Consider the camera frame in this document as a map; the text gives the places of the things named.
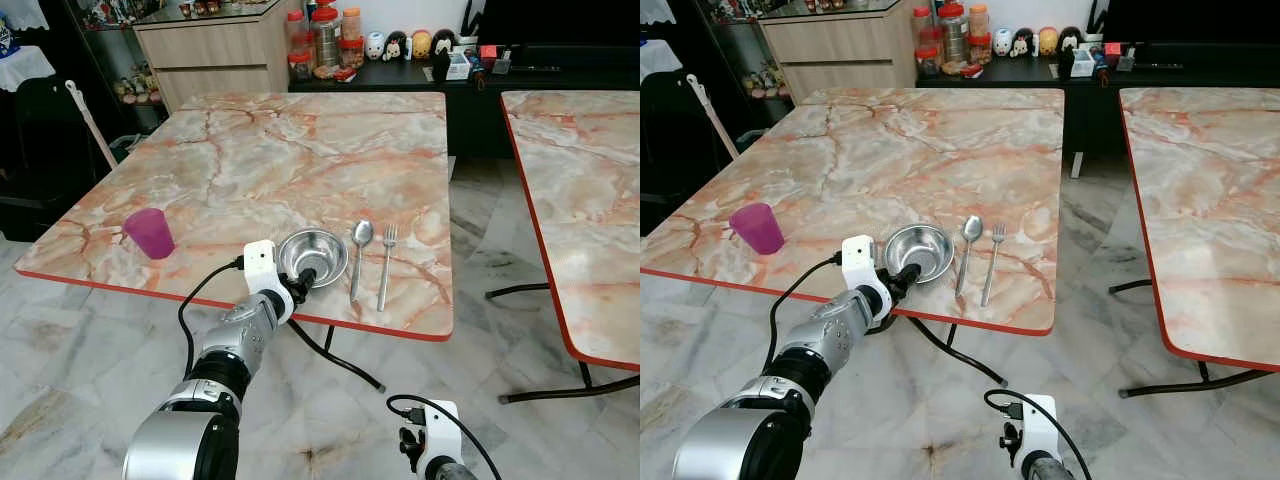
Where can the black low console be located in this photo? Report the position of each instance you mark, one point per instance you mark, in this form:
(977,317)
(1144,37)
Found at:
(1095,100)
(470,105)

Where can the big red-lid jar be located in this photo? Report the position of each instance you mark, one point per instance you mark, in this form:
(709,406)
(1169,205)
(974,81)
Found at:
(953,34)
(325,38)

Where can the glass display shelf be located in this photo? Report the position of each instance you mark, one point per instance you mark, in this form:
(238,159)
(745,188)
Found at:
(755,65)
(125,70)

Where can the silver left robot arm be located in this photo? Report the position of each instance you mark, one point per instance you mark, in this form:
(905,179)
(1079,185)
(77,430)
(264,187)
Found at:
(830,345)
(235,335)

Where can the small red box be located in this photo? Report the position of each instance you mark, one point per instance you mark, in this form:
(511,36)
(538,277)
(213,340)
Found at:
(489,52)
(1112,48)

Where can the white plush toy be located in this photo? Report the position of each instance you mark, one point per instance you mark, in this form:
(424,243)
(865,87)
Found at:
(375,46)
(1003,42)

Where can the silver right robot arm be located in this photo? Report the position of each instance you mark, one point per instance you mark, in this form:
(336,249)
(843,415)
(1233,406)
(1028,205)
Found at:
(1047,469)
(452,471)

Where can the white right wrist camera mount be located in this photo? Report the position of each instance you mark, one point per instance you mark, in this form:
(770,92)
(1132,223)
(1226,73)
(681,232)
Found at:
(441,432)
(1039,425)

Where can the black mouse plush toy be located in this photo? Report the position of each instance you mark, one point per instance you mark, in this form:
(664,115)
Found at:
(1023,43)
(396,47)

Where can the small red-lid jar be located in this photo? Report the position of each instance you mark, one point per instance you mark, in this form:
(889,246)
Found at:
(299,67)
(927,62)
(350,54)
(979,50)

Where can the steel bowl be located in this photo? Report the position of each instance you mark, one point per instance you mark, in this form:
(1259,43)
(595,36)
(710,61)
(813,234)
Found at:
(320,252)
(928,247)

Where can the steel fork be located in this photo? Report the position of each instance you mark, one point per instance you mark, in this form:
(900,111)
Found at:
(993,262)
(386,265)

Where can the tall slim red-lid jar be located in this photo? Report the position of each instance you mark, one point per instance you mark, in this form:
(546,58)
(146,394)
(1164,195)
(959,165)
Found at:
(296,32)
(921,28)

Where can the yellow plush toy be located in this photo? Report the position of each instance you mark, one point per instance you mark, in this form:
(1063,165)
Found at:
(421,44)
(1047,41)

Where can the orange-lid jar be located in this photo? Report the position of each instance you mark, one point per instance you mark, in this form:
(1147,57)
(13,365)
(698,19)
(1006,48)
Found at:
(351,25)
(979,21)

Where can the black metal table leg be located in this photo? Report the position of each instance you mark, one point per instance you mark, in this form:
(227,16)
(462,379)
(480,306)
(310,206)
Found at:
(340,362)
(962,356)

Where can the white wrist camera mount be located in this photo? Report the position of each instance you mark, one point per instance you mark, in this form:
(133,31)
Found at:
(259,262)
(441,432)
(857,260)
(1039,425)

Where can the black television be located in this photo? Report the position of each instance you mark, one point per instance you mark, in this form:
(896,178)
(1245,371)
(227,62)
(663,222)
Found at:
(1190,20)
(560,22)

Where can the light wooden drawer cabinet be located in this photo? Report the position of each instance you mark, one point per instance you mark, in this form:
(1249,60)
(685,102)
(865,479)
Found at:
(840,50)
(215,55)

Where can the purple plastic cup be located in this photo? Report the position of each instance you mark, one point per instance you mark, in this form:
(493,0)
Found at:
(150,234)
(758,229)

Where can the small white box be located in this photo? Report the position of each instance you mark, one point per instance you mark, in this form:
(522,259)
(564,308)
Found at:
(1082,62)
(459,66)

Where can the black metal table leg frame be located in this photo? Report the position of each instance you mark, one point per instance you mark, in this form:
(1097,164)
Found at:
(1190,384)
(565,388)

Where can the steel spoon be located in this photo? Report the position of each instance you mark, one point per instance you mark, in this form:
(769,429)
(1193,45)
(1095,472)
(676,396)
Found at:
(361,234)
(971,229)

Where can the white lace cloth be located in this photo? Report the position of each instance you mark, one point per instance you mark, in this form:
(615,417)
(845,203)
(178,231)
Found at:
(25,65)
(657,58)

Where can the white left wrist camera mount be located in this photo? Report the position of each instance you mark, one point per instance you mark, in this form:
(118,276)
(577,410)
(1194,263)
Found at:
(259,262)
(857,260)

